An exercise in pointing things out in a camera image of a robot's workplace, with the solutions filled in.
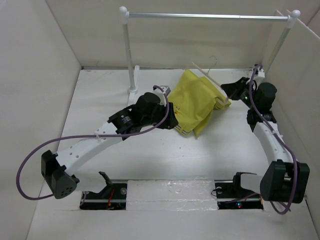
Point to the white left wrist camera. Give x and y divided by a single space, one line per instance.
162 91

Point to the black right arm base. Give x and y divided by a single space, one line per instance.
242 192

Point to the white clothes rack with metal bar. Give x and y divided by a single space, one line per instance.
174 40

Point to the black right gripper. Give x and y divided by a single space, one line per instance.
233 89

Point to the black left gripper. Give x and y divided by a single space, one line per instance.
171 122

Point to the beige trouser hanger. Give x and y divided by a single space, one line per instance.
215 82

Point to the yellow trousers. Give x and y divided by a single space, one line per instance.
194 101

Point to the white foam block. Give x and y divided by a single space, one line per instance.
170 195

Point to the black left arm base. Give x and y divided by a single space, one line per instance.
113 197

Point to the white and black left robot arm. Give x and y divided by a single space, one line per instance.
58 169

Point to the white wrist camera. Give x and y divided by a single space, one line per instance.
162 91
259 74

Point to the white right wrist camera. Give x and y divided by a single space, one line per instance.
259 74

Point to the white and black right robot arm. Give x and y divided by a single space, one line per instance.
285 177

